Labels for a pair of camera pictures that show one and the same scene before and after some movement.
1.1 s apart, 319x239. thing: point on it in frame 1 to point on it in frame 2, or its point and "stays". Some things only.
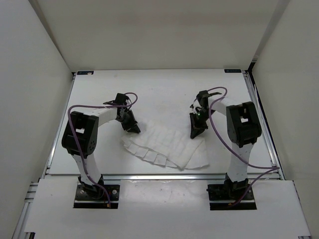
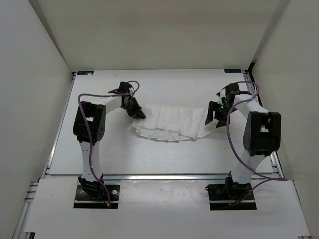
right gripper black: x=196 y=128 to x=214 y=106
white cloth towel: x=168 y=143 to x=171 y=123
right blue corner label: x=233 y=70 stays
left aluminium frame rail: x=20 y=233 stays
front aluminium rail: x=163 y=177 stays
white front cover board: x=165 y=207 stays
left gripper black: x=132 y=126 to x=136 y=113
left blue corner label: x=85 y=72 stays
